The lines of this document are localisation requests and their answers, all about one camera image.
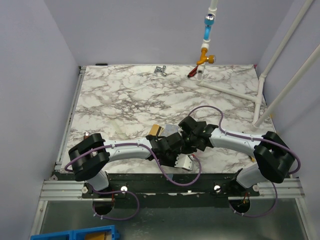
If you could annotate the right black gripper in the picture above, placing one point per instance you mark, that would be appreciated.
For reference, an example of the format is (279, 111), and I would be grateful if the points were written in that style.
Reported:
(189, 135)

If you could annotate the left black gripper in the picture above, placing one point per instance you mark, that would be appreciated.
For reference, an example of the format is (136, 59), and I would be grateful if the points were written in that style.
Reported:
(176, 153)

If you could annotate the silver grey credit card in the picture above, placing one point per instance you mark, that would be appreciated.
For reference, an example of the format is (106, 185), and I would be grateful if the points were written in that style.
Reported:
(171, 128)

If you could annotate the gold credit card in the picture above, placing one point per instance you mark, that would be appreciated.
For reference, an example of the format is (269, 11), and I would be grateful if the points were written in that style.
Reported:
(156, 130)

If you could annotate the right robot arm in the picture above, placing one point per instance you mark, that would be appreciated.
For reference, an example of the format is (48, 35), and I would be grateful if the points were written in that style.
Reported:
(273, 159)

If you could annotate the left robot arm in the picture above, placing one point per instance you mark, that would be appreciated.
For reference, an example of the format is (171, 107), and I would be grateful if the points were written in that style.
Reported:
(88, 157)

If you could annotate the silver metal clamp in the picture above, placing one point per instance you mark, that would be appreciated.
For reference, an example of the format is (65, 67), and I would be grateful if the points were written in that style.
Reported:
(161, 69)

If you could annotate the orange pipe valve fitting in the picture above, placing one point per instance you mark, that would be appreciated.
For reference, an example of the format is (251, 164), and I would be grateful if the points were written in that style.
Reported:
(204, 58)

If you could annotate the blue plastic bin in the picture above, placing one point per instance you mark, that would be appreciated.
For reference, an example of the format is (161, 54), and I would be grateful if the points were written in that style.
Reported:
(79, 234)

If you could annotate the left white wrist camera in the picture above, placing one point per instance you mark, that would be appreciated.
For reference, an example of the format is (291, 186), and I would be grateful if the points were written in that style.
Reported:
(185, 162)

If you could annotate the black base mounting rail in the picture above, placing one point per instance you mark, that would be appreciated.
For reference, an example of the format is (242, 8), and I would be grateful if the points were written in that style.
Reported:
(153, 190)

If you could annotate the red handled tool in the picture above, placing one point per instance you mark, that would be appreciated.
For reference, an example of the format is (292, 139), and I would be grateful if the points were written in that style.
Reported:
(193, 72)

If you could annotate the white PVC pipe frame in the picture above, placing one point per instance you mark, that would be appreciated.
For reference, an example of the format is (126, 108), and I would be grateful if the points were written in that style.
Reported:
(258, 118)

